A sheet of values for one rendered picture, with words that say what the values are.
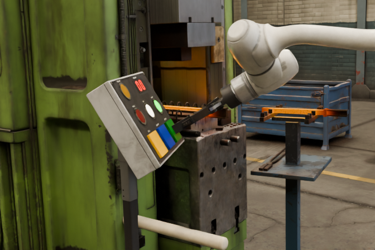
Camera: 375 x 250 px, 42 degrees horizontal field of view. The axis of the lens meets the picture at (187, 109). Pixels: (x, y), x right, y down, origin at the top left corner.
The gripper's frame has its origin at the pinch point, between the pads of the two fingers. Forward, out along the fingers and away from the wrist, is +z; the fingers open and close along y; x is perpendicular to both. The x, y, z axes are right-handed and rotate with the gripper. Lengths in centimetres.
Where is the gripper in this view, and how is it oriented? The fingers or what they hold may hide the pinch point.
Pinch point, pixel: (182, 124)
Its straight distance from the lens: 161.6
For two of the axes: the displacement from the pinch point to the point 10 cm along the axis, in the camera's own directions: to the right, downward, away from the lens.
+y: 1.9, -1.5, 9.7
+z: -8.3, 5.0, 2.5
